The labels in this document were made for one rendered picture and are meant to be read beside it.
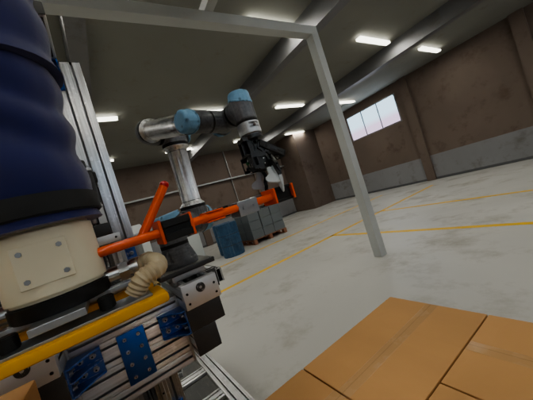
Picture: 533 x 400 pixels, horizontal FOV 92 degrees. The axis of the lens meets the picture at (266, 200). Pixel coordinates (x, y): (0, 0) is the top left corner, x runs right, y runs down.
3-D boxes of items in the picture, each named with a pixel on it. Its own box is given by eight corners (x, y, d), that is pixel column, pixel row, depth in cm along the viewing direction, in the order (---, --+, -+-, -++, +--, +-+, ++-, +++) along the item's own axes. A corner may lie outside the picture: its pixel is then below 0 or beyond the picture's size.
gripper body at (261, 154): (245, 177, 86) (233, 143, 86) (265, 171, 91) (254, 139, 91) (256, 171, 79) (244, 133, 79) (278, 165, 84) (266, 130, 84)
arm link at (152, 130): (120, 119, 107) (183, 99, 75) (147, 120, 115) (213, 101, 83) (126, 148, 110) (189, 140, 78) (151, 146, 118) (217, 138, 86)
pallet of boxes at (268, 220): (255, 244, 750) (243, 205, 750) (242, 245, 822) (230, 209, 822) (287, 231, 819) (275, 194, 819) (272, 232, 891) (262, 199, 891)
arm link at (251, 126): (251, 128, 91) (263, 117, 84) (255, 140, 91) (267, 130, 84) (232, 130, 86) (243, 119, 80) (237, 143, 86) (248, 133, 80)
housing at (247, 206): (241, 217, 74) (236, 201, 74) (231, 218, 80) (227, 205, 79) (261, 209, 78) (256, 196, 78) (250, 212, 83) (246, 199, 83)
